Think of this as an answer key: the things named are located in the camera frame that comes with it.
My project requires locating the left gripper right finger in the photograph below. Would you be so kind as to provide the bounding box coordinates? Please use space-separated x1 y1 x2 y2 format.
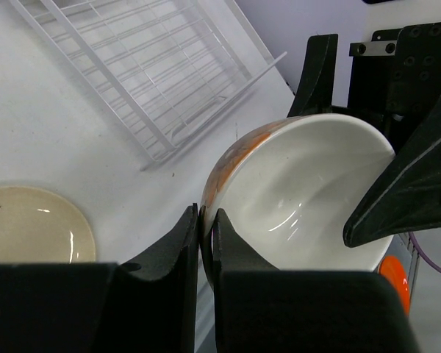
212 210 419 352

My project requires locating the cream floral plate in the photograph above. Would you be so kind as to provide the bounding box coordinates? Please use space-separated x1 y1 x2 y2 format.
0 186 96 264

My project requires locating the white ceramic bowl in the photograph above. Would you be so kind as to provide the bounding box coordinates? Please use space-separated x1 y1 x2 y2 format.
200 113 412 317

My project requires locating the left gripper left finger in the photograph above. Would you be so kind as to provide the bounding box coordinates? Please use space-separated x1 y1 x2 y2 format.
0 205 198 352

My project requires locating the white wire dish rack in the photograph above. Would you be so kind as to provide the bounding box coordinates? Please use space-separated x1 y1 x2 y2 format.
13 1 279 169

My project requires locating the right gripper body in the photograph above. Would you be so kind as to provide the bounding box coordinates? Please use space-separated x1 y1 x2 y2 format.
348 22 441 151

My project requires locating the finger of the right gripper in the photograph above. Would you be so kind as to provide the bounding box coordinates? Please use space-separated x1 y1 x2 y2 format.
343 94 441 247
287 34 338 118

